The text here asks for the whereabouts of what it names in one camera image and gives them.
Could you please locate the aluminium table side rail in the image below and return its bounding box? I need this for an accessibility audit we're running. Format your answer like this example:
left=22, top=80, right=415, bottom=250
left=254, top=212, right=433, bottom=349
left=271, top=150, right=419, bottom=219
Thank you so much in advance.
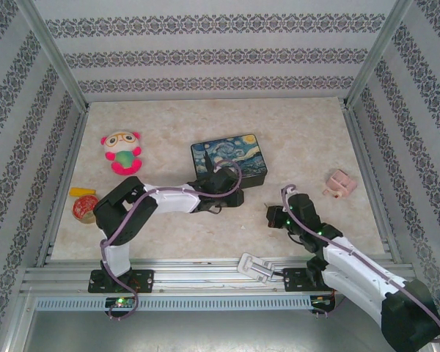
left=342, top=104, right=404, bottom=263
left=34, top=106, right=91, bottom=267

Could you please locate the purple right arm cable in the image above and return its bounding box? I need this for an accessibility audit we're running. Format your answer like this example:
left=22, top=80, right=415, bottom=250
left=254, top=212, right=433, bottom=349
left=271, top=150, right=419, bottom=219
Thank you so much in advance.
left=280, top=184, right=440, bottom=344

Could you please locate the aluminium frame corner post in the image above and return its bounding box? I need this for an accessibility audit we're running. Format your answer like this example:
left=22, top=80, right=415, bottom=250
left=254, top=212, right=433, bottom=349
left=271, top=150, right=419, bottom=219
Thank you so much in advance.
left=14, top=0, right=91, bottom=113
left=342, top=0, right=415, bottom=111

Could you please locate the aluminium frame rail long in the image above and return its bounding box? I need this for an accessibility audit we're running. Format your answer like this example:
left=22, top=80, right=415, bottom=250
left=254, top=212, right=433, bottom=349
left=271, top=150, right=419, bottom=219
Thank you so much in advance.
left=20, top=256, right=415, bottom=294

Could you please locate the grey slotted cable duct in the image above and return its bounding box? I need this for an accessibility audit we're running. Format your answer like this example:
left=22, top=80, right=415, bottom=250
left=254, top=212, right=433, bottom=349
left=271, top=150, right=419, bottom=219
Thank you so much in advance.
left=32, top=295, right=315, bottom=312

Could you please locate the starry night print box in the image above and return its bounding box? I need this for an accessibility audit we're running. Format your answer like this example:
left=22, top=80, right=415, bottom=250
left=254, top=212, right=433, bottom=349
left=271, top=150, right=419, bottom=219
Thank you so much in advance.
left=190, top=133, right=269, bottom=190

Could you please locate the pink plastic toy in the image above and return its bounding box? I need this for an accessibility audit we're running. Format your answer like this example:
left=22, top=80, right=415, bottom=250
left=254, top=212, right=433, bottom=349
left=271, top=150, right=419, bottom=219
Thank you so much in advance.
left=322, top=169, right=356, bottom=199

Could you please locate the red round wooden disc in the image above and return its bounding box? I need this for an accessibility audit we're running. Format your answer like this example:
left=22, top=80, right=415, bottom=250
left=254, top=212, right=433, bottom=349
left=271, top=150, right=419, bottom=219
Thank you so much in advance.
left=71, top=195, right=100, bottom=224

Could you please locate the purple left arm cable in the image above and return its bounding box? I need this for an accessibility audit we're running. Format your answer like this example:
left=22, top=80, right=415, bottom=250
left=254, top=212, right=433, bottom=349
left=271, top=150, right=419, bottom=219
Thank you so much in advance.
left=99, top=162, right=243, bottom=323

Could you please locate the pink green plush toy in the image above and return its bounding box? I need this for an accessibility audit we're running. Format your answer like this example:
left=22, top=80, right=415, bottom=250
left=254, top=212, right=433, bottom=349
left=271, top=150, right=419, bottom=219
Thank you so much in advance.
left=100, top=131, right=144, bottom=176

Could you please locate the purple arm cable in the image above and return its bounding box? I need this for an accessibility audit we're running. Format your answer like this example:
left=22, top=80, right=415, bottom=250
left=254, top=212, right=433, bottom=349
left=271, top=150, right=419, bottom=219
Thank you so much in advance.
left=280, top=184, right=440, bottom=344
left=99, top=162, right=243, bottom=323

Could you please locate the white plastic clip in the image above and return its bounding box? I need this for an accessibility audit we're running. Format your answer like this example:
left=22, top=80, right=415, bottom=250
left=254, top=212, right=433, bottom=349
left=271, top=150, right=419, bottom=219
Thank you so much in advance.
left=238, top=252, right=276, bottom=283

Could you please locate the small circuit board green light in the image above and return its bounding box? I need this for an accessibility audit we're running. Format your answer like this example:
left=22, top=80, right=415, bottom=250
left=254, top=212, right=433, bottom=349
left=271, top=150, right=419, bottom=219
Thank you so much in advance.
left=105, top=296, right=137, bottom=309
left=310, top=295, right=337, bottom=315

